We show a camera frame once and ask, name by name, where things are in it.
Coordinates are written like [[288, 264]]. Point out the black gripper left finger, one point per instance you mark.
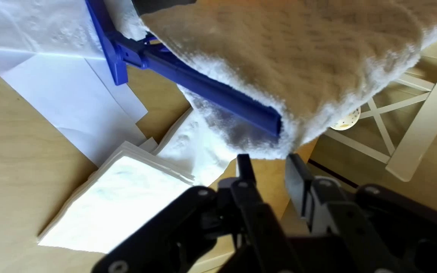
[[198, 221]]

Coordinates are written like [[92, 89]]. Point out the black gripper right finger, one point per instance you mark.
[[371, 232]]

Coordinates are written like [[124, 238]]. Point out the white textured cloth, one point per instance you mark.
[[300, 54]]

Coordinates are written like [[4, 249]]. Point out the folded white towel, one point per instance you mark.
[[122, 202]]

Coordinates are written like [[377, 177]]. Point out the white cross-back chair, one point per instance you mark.
[[421, 130]]

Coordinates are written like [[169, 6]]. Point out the small white box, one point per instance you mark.
[[348, 121]]

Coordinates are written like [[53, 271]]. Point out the blue connect four game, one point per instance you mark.
[[213, 91]]

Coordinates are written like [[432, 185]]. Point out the white paper sheets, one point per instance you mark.
[[53, 85]]

